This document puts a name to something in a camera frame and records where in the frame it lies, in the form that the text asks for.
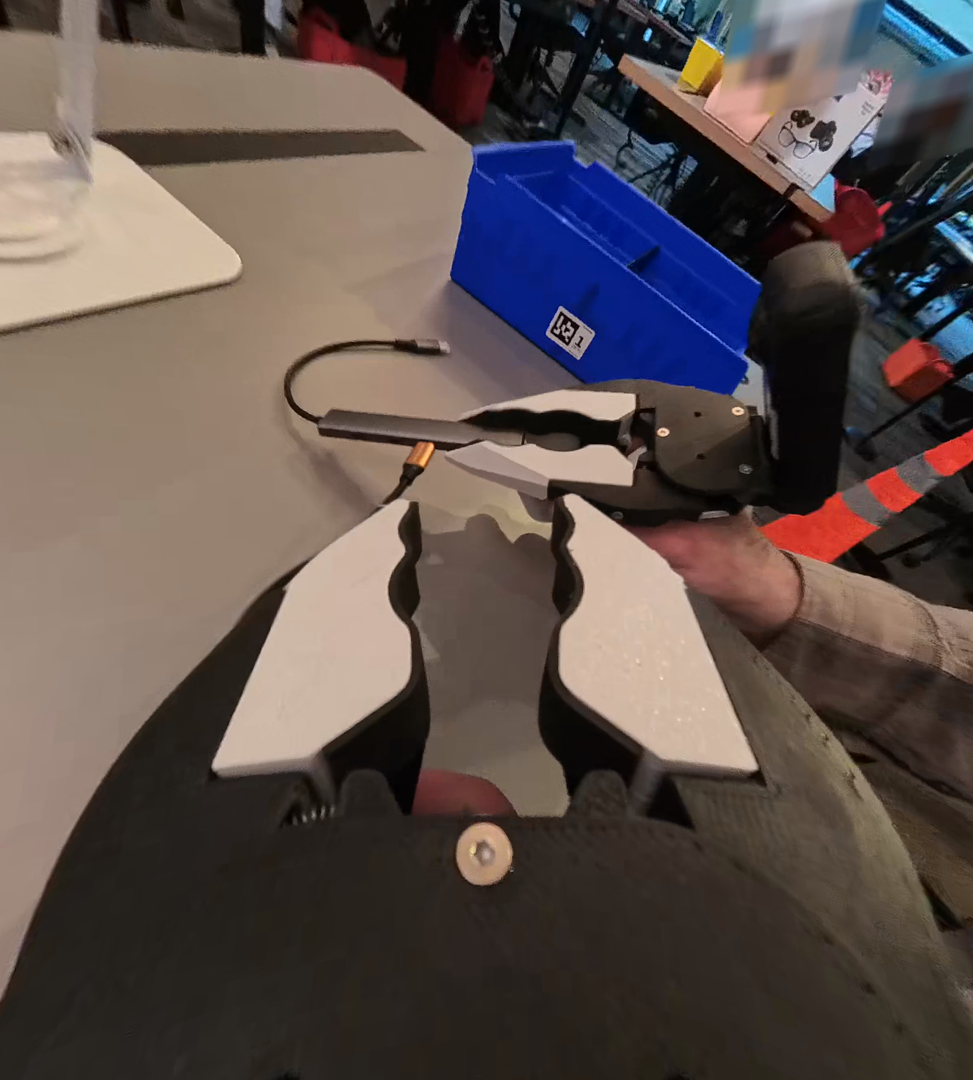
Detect orange striped traffic cone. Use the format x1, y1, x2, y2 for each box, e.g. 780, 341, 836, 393
759, 424, 973, 565

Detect white box with glasses print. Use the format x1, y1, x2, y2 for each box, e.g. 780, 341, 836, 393
752, 71, 890, 191

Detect white stand with acrylic arms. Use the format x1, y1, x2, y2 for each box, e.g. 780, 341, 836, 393
0, 0, 245, 349

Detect pink mannequin head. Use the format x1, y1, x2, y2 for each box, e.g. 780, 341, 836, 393
703, 80, 785, 146

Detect person's right hand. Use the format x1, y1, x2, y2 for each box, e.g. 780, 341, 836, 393
645, 508, 805, 649

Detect red office chair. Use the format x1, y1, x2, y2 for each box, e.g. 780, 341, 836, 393
819, 181, 886, 260

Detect smooth black cable orange plugs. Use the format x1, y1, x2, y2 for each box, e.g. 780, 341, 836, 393
379, 439, 439, 509

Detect yellow bin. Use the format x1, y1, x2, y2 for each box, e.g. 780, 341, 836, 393
676, 36, 726, 96

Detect person's right forearm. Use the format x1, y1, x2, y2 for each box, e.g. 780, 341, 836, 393
758, 552, 973, 832

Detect orange fabric bin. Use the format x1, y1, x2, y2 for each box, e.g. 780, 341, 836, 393
883, 339, 957, 403

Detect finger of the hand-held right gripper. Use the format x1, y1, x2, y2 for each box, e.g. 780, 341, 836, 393
460, 388, 641, 444
443, 440, 638, 501

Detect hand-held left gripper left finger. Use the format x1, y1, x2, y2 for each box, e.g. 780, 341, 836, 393
210, 499, 433, 815

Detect grey usb hub with cable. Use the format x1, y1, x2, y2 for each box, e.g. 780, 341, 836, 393
282, 337, 530, 450

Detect large blue plastic bin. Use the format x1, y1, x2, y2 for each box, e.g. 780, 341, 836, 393
449, 141, 763, 398

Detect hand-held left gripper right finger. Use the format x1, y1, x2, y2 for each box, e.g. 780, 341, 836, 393
539, 493, 760, 818

